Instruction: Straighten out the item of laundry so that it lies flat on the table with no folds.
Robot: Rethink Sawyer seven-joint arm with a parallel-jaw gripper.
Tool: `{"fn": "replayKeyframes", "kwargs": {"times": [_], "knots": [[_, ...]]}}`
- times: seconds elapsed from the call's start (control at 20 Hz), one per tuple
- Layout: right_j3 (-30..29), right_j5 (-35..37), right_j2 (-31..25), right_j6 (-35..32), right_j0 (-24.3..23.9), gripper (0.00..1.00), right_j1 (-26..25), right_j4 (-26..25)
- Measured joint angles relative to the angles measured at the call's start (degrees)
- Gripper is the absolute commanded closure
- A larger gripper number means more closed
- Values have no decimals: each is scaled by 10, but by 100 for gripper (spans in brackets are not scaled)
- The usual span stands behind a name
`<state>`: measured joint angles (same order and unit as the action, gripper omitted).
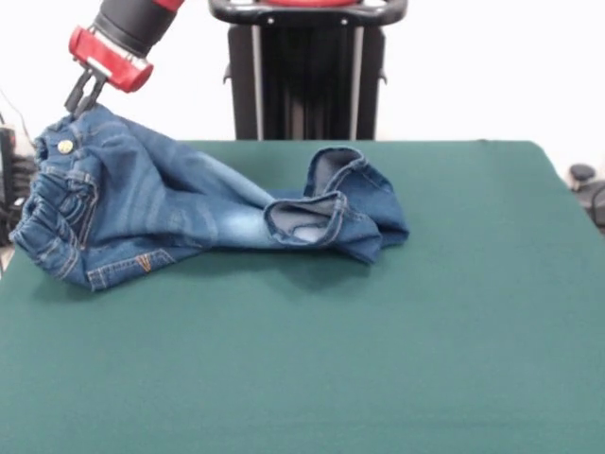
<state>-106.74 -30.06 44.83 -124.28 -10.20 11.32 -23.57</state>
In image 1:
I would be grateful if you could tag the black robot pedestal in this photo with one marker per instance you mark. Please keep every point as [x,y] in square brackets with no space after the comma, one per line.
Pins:
[302,71]

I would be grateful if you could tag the black office chair base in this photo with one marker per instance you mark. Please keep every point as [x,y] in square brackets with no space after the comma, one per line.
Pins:
[588,186]

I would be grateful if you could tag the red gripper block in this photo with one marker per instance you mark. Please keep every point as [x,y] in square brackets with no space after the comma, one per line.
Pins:
[113,61]

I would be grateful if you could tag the blue denim jeans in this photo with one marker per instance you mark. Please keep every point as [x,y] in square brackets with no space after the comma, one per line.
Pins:
[165,203]

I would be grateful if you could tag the black electronics box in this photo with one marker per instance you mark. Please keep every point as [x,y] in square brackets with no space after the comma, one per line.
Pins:
[6,161]

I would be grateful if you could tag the dark green table cloth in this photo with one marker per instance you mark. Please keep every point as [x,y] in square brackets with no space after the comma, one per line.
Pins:
[283,369]

